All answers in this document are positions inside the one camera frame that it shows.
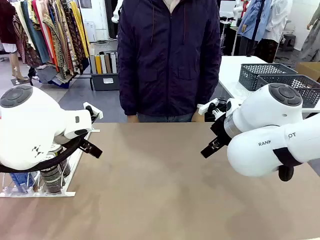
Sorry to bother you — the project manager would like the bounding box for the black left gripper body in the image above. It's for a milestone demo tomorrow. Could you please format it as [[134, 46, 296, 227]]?
[[71, 136, 89, 149]]

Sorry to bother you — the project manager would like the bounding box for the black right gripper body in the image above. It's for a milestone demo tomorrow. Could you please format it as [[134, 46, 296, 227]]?
[[210, 116, 230, 146]]

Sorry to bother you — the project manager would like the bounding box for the black drink can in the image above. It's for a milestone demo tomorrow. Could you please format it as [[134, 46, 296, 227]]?
[[46, 143, 65, 161], [39, 156, 72, 195]]

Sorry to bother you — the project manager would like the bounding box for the silver can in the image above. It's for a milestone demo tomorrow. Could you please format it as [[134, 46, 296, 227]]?
[[9, 171, 41, 195]]

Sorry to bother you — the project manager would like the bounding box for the white can dispenser rack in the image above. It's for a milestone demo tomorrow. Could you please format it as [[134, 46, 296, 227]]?
[[0, 123, 101, 198]]

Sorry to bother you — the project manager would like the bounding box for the person's left hand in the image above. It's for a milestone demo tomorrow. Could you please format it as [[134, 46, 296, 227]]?
[[191, 112, 205, 123]]

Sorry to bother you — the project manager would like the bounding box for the white side table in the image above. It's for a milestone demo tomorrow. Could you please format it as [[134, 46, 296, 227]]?
[[218, 55, 320, 113]]

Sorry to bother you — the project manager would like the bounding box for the grey plastic basket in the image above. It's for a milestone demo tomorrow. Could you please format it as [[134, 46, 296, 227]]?
[[257, 74, 320, 109], [238, 63, 298, 92]]

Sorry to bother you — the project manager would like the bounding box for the grey bin with folders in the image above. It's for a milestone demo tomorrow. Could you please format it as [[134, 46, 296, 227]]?
[[89, 51, 120, 92]]

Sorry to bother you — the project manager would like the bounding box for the person in dark jacket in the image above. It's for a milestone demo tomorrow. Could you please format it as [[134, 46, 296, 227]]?
[[116, 0, 223, 123]]

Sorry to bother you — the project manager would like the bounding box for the cardboard box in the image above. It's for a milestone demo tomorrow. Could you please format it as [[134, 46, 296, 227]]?
[[295, 61, 320, 83]]

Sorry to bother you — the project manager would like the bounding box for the clothes rack with garments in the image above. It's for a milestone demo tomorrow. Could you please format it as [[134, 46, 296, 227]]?
[[11, 0, 91, 85]]

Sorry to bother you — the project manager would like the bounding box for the white floor appliance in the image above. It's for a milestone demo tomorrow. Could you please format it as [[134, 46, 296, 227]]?
[[83, 21, 97, 43]]

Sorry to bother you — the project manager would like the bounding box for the mannequin in blue shirt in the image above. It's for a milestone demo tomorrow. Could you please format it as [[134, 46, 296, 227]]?
[[236, 0, 273, 57]]

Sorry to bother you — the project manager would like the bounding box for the grey step stool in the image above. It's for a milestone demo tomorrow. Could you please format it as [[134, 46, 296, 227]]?
[[282, 33, 297, 52]]

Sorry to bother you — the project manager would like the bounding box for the mannequin in white coat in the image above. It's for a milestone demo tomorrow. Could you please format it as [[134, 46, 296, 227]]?
[[261, 0, 293, 63]]

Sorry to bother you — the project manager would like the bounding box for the mannequin in grey dress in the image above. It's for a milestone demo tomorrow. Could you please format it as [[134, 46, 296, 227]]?
[[298, 9, 320, 62]]

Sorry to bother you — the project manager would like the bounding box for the mannequin in burgundy top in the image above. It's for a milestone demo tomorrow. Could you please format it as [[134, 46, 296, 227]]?
[[0, 0, 30, 84]]

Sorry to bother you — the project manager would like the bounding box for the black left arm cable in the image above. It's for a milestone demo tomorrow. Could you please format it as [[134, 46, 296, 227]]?
[[0, 136, 86, 174]]

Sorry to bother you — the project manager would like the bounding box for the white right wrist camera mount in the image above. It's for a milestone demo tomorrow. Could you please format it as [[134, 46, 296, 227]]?
[[198, 98, 228, 119]]

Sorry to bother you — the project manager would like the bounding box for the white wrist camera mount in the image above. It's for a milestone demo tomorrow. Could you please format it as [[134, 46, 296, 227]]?
[[83, 101, 104, 125], [198, 98, 228, 119]]

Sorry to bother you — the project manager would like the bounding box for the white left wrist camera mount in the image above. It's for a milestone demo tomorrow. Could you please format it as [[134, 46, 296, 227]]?
[[83, 101, 104, 125]]

